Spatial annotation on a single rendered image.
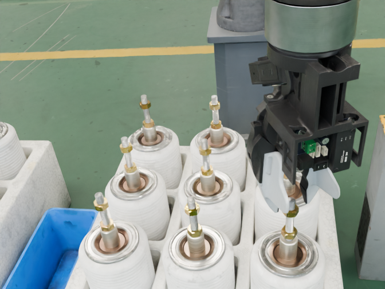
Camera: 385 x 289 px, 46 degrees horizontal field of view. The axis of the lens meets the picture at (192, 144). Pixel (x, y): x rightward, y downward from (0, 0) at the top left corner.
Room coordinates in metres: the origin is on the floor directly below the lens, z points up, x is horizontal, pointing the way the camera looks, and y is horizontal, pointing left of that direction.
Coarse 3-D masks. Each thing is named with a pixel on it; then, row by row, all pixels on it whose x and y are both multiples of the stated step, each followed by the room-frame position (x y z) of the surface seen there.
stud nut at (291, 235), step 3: (282, 228) 0.38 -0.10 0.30; (294, 228) 0.38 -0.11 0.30; (282, 231) 0.37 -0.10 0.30; (285, 231) 0.37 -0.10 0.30; (294, 231) 0.37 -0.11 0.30; (282, 234) 0.37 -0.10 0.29; (285, 234) 0.37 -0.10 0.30; (288, 234) 0.37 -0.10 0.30; (291, 234) 0.37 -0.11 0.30; (294, 234) 0.37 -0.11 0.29; (285, 237) 0.37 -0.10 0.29; (288, 237) 0.37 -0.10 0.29; (291, 237) 0.37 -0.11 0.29; (294, 237) 0.37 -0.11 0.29
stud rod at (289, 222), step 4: (292, 200) 0.37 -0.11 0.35; (292, 204) 0.37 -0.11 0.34; (292, 208) 0.37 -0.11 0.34; (288, 220) 0.37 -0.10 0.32; (292, 220) 0.37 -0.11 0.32; (288, 224) 0.37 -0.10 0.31; (292, 224) 0.37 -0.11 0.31; (288, 228) 0.37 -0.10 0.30; (292, 228) 0.37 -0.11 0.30; (288, 232) 0.37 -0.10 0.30; (288, 240) 0.37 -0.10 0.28
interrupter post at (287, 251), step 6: (282, 240) 0.37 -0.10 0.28; (294, 240) 0.37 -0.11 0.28; (282, 246) 0.37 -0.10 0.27; (288, 246) 0.36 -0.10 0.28; (294, 246) 0.36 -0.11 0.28; (282, 252) 0.37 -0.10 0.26; (288, 252) 0.36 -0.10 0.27; (294, 252) 0.36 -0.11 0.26; (282, 258) 0.37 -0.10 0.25; (288, 258) 0.36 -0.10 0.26; (294, 258) 0.37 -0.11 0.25
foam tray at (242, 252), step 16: (176, 192) 0.59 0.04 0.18; (320, 192) 0.55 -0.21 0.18; (176, 208) 0.55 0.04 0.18; (320, 208) 0.51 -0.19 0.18; (96, 224) 0.53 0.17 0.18; (176, 224) 0.51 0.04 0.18; (320, 224) 0.48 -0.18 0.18; (320, 240) 0.45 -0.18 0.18; (336, 240) 0.45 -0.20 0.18; (160, 256) 0.45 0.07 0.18; (240, 256) 0.43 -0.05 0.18; (336, 256) 0.42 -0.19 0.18; (80, 272) 0.44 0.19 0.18; (160, 272) 0.42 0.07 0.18; (240, 272) 0.41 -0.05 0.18; (336, 272) 0.39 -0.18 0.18; (80, 288) 0.41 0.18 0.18; (160, 288) 0.39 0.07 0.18; (240, 288) 0.38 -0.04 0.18; (336, 288) 0.36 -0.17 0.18
